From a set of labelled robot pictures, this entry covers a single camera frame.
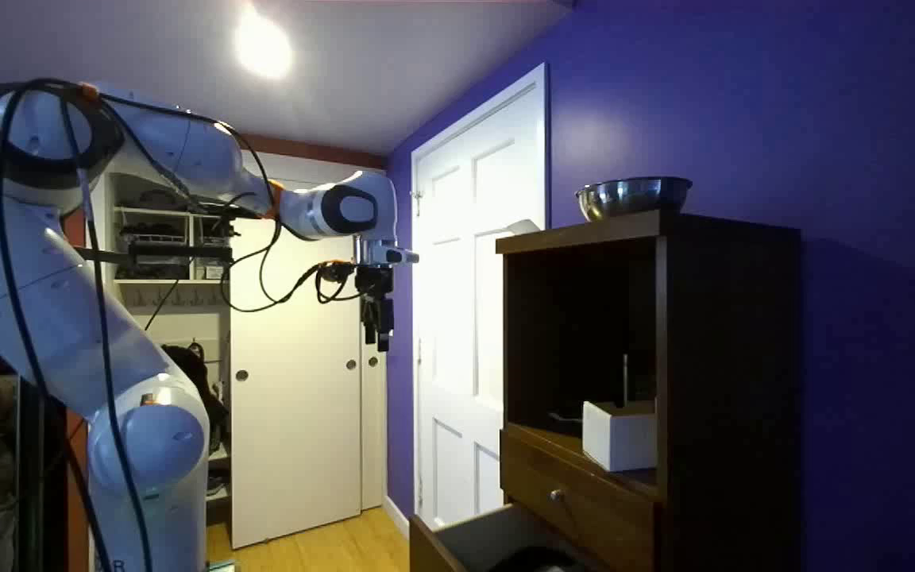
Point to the white box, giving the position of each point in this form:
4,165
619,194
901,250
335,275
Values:
617,436

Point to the narrow white closet door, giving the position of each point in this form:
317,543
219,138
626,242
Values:
372,423

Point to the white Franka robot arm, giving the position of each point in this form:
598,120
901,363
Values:
44,308

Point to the round ceiling light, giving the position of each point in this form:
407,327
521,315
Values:
263,45

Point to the dark wood cabinet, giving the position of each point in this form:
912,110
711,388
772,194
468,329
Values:
731,402

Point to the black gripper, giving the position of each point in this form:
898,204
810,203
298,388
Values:
377,283

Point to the black backpack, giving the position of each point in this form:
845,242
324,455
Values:
197,382

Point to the white panel door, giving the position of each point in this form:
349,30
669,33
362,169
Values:
468,318

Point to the dark wood drawer with knob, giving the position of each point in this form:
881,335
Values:
586,509

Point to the metal bowl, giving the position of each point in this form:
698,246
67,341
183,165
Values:
634,194

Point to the wide white closet door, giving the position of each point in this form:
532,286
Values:
288,423

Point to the white closet shelf unit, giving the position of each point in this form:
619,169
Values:
151,226

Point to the black tripod pole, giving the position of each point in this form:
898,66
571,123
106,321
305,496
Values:
39,477

